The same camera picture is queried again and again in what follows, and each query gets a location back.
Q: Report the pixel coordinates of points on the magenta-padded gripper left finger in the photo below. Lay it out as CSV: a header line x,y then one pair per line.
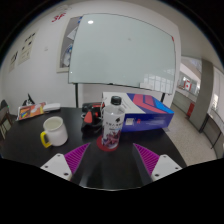
x,y
71,160

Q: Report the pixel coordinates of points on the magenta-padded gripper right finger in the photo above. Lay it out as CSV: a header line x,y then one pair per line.
x,y
151,160

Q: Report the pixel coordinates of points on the clear black-capped drink bottle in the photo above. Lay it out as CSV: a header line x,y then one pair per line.
x,y
112,126

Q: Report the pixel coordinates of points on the flat round red coaster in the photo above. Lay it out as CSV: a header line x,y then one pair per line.
x,y
100,145

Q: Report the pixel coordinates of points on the blue and white cardboard box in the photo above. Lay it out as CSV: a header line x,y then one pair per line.
x,y
150,113

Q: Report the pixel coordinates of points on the black and red tool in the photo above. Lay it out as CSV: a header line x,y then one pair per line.
x,y
90,116

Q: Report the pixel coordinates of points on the white whiteboard eraser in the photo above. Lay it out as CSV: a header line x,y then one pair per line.
x,y
52,107

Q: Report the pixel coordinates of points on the orange book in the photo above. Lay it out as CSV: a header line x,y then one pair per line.
x,y
30,111

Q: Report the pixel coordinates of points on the grey pin board with papers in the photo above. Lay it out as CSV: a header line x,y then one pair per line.
x,y
65,50

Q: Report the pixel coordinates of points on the large whiteboard on stand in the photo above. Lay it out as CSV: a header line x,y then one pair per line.
x,y
123,50

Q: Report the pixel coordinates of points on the small beige wall poster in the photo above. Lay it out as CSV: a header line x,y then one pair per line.
x,y
12,60

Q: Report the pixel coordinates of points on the large beige wall poster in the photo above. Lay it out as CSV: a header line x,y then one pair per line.
x,y
26,48

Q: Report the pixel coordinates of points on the red wall floor sign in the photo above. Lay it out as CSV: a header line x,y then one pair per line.
x,y
58,17

